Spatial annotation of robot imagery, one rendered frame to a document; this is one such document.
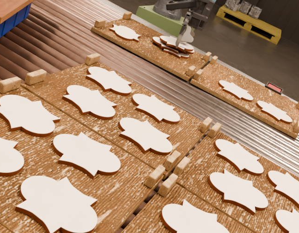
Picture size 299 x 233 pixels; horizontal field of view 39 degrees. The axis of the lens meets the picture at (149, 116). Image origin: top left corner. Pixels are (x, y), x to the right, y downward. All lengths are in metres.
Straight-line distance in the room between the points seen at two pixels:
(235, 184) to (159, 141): 0.20
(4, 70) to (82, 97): 0.21
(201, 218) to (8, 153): 0.38
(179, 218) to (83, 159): 0.22
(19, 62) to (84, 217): 0.60
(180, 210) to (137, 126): 0.28
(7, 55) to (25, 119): 0.36
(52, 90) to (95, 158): 0.27
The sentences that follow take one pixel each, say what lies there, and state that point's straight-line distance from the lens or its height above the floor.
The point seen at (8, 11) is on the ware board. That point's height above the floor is 1.04.
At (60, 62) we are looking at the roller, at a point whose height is 0.92.
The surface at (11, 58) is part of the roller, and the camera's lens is 1.22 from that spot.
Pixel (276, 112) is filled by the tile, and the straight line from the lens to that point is 1.58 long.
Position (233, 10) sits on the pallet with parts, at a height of 0.16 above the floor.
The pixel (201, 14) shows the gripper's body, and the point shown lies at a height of 1.12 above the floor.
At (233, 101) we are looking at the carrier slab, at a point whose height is 0.94.
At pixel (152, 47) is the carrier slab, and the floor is 0.94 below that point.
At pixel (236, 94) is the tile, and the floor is 0.95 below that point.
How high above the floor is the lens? 1.42
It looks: 26 degrees down
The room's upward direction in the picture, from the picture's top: 24 degrees clockwise
